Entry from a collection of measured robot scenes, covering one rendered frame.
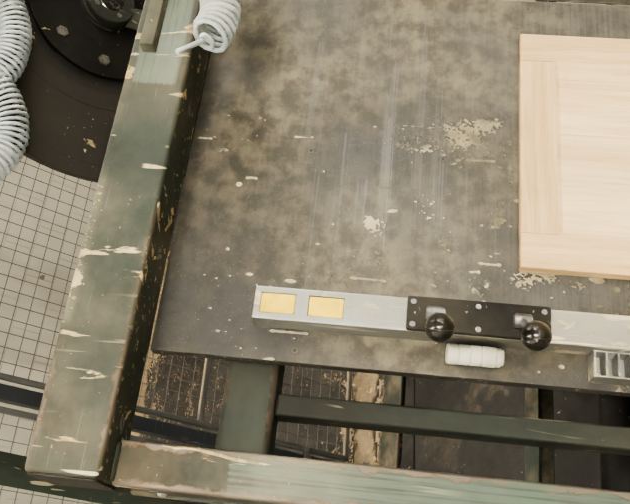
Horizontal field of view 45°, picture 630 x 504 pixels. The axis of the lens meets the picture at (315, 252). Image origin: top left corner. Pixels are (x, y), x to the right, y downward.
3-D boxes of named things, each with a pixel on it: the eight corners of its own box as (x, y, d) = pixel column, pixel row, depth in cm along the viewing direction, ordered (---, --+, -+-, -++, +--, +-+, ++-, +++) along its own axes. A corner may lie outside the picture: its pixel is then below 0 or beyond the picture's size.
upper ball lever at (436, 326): (447, 326, 109) (455, 346, 96) (420, 324, 109) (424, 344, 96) (449, 300, 109) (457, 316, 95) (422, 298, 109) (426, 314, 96)
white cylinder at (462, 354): (444, 366, 110) (501, 371, 109) (446, 360, 107) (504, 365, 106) (445, 346, 111) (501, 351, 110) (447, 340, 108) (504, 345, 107)
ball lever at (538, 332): (533, 334, 108) (553, 355, 94) (506, 331, 108) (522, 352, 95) (536, 307, 107) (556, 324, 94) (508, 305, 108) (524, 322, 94)
